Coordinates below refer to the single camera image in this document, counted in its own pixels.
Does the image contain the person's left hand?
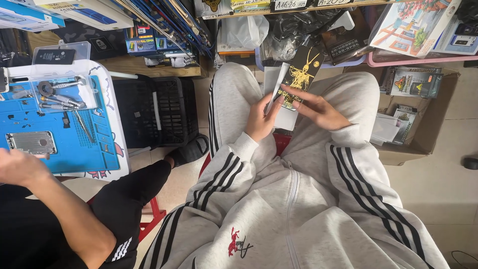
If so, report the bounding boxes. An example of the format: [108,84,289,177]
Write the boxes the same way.
[244,92,286,143]

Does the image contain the person's right hand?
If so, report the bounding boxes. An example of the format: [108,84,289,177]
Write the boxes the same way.
[280,84,353,132]

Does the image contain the white card sleeve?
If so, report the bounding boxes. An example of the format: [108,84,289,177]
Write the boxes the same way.
[263,62,300,132]

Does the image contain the black packet with gold figure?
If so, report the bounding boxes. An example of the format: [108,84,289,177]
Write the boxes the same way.
[272,45,326,111]

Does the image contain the grey striped track trousers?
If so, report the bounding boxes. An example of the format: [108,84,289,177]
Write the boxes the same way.
[208,62,381,159]

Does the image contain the white paper sheets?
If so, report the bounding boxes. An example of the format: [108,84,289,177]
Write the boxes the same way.
[369,112,401,146]

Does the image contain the black packet with white print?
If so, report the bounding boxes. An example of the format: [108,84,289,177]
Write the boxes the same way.
[322,26,375,67]

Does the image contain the black slipper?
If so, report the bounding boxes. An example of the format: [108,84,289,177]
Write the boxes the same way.
[164,134,210,169]

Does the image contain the grey slim packet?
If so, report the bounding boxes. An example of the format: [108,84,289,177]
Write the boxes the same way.
[391,106,418,145]

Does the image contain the heap of black plastic bags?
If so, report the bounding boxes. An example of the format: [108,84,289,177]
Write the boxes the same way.
[261,8,350,63]

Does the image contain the black plastic crate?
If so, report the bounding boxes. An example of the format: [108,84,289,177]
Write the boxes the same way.
[112,76,199,149]

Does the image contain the white plastic bag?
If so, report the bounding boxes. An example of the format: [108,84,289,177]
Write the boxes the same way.
[218,14,270,51]

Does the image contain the black and grey packet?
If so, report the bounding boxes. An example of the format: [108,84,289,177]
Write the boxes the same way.
[385,67,444,99]

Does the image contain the grey zip hoodie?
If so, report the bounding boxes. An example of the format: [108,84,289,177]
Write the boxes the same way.
[139,124,450,269]

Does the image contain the white plastic rod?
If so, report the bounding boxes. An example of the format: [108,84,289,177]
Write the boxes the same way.
[152,91,162,131]

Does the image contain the cardboard carton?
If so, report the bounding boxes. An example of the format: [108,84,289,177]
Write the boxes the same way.
[343,64,461,166]

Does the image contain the labelled shelf with packets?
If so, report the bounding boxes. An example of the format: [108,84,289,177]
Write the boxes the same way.
[193,0,397,20]

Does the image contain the pink tray with boxes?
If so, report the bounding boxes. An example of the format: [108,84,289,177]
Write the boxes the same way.
[366,0,478,68]

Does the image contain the bundle of blue phone frames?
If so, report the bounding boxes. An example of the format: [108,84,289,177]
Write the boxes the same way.
[112,0,214,57]

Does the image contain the white printed work table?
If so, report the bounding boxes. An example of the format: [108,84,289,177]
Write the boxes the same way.
[0,59,131,182]

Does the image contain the wooden shelf with boxes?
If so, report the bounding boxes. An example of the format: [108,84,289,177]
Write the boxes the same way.
[26,19,208,79]

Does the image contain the clear plastic tool tray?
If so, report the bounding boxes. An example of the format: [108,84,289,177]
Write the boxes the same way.
[31,74,99,113]

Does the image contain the metal tweezers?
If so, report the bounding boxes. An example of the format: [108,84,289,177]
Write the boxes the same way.
[72,110,96,145]

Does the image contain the blue repair mat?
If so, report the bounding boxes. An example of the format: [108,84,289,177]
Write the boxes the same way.
[0,75,121,175]

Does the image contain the clear plastic box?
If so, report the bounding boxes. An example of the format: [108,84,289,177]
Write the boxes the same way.
[32,41,92,66]

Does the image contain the silver screwdriver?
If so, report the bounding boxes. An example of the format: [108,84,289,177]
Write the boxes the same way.
[40,95,87,109]
[39,103,77,112]

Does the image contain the black phone battery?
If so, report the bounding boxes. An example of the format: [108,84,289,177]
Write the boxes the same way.
[34,49,76,65]

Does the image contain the black tape roll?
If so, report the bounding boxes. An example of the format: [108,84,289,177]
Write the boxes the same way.
[37,81,56,97]

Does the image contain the silver phone back housing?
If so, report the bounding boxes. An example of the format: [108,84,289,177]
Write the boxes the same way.
[5,131,58,156]

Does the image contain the white boxes with blue print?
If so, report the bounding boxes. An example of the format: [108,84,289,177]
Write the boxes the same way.
[0,0,136,33]

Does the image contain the black cable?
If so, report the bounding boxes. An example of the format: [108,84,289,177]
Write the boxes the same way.
[451,250,478,268]

